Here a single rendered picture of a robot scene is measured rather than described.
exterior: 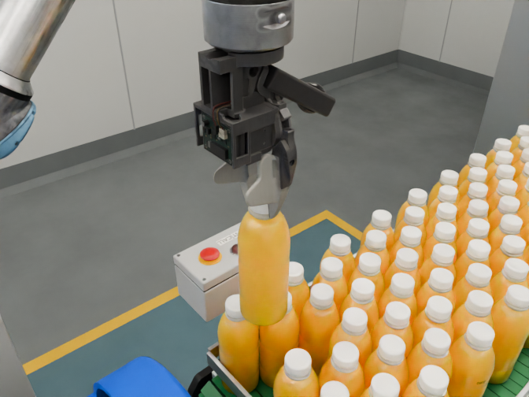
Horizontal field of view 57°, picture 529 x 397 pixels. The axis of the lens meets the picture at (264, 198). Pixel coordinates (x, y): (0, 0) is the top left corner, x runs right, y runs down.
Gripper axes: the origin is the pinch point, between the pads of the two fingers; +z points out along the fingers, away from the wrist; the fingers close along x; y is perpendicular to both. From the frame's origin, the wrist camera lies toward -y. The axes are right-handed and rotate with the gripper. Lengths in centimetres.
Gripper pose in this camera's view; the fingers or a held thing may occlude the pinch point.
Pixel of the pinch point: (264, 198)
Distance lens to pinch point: 61.6
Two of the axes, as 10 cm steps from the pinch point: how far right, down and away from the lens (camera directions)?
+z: 0.0, 8.3, 5.6
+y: -7.6, 3.6, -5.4
